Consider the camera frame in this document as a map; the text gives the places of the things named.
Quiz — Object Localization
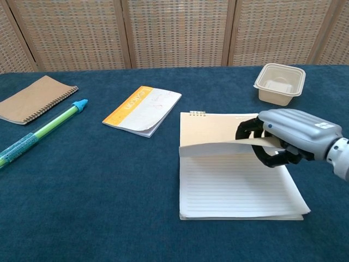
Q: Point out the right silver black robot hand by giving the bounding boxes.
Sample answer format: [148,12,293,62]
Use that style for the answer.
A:
[234,108,344,168]

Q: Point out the cream top-bound lined notepad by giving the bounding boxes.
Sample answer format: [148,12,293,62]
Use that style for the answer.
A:
[178,110,311,221]

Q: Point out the orange white booklet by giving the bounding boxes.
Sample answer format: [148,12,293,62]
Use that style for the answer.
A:
[102,85,183,139]

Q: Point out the brown kraft spiral notebook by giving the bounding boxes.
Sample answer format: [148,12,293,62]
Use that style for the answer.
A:
[0,75,79,126]

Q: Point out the beige takeaway food container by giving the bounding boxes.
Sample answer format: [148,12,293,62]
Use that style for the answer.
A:
[253,63,306,107]

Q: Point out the woven bamboo folding screen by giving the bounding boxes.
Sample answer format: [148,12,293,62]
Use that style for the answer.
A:
[0,0,349,74]

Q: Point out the dark blue table mat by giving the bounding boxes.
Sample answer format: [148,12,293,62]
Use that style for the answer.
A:
[0,64,349,262]

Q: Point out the green blue toy water pump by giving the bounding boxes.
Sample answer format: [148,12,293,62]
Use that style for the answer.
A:
[0,98,89,170]

